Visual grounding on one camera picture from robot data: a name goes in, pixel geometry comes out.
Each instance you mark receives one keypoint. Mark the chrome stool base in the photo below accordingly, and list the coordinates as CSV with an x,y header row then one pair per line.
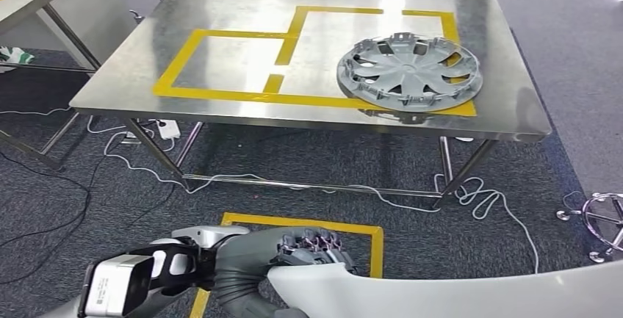
x,y
596,257

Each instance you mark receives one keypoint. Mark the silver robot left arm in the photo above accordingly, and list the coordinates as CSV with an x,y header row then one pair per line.
x,y
209,235

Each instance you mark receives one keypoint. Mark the steel workbench table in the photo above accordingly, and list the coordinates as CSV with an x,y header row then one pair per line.
x,y
233,63

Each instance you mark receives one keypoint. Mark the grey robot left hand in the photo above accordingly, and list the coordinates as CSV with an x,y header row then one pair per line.
x,y
248,250

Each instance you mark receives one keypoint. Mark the white plastic body part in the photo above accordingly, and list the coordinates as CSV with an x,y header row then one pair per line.
x,y
438,296

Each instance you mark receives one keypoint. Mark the green white plastic bag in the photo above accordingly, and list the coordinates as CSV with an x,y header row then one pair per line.
x,y
14,55

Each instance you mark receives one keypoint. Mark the black camera bracket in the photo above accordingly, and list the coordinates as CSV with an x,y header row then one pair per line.
x,y
204,262

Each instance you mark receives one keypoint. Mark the white board panel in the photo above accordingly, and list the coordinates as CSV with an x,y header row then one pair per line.
x,y
92,9

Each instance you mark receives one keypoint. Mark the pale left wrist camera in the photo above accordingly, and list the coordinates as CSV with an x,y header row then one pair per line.
x,y
112,289

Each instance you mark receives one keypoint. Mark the white power strip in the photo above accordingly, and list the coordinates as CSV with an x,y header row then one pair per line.
x,y
169,129

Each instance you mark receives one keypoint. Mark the grey plastic hubcap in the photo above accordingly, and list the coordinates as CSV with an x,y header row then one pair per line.
x,y
409,70

